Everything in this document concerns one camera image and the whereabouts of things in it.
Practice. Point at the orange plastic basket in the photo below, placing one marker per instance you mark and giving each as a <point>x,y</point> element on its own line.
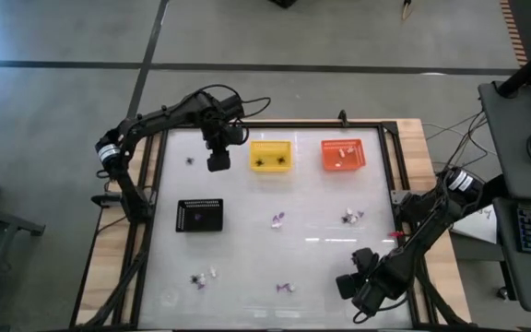
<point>357,161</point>

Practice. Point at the silver metal bracket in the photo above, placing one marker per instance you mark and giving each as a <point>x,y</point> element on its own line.
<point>396,197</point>

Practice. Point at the black floor object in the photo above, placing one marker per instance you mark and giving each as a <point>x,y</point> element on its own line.
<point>284,3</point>

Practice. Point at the desk caster wheel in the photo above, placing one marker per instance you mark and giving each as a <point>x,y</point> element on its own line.
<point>503,293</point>

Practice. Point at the small black toy spider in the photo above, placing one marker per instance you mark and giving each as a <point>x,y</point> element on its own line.
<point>345,220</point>
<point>259,162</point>
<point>281,160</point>
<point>189,160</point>
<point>195,279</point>

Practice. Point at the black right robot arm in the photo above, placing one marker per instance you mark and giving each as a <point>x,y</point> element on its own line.
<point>424,228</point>

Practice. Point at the black diagonal pole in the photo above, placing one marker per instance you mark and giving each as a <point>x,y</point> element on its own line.
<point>530,69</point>

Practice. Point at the yellow plastic basket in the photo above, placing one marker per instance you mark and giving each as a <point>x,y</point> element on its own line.
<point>267,150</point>

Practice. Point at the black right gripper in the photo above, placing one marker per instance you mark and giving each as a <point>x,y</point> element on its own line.
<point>374,286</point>

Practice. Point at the white paper sheet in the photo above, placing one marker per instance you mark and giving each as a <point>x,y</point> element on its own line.
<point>480,228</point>

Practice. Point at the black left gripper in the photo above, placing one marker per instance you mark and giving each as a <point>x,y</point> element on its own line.
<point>224,133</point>

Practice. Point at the yellowish floor tool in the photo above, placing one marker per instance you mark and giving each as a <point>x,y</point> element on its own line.
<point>407,9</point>

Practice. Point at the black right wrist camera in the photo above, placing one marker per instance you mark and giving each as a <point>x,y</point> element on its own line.
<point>346,286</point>

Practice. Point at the black plastic basket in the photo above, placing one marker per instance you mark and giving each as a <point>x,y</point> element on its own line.
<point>210,223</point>

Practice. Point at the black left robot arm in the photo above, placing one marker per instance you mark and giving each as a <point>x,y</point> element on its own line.
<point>155,120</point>

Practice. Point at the black aluminium rig frame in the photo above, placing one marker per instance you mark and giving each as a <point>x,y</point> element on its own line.
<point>293,124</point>

